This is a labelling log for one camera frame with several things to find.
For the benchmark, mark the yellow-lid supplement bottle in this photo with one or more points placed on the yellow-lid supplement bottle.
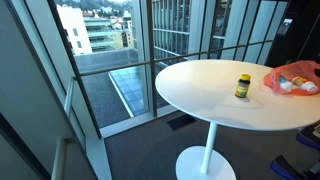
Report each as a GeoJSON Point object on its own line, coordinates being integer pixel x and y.
{"type": "Point", "coordinates": [243, 87]}

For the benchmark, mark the dark floor vent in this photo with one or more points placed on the dark floor vent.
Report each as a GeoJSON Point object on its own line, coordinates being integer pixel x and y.
{"type": "Point", "coordinates": [181, 122]}

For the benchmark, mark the grey metal handrail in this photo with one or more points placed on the grey metal handrail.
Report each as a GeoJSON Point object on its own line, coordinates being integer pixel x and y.
{"type": "Point", "coordinates": [69, 96]}

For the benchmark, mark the orange plastic bag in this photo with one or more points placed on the orange plastic bag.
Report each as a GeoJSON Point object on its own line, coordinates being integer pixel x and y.
{"type": "Point", "coordinates": [293, 70]}

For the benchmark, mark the blue and black stand foot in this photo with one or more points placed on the blue and black stand foot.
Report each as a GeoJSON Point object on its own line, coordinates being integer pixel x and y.
{"type": "Point", "coordinates": [283, 166]}
{"type": "Point", "coordinates": [308, 139]}

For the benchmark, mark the dark metal window rail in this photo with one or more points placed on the dark metal window rail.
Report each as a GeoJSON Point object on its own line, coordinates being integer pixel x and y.
{"type": "Point", "coordinates": [133, 65]}

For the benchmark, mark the white table pedestal base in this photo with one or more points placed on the white table pedestal base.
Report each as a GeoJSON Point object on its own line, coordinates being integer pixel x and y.
{"type": "Point", "coordinates": [206, 163]}

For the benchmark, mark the dark slanted window post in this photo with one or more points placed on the dark slanted window post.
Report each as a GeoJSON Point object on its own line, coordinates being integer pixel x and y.
{"type": "Point", "coordinates": [73, 63]}

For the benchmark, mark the grey wall device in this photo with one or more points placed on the grey wall device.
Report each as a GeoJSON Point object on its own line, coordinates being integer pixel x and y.
{"type": "Point", "coordinates": [284, 26]}

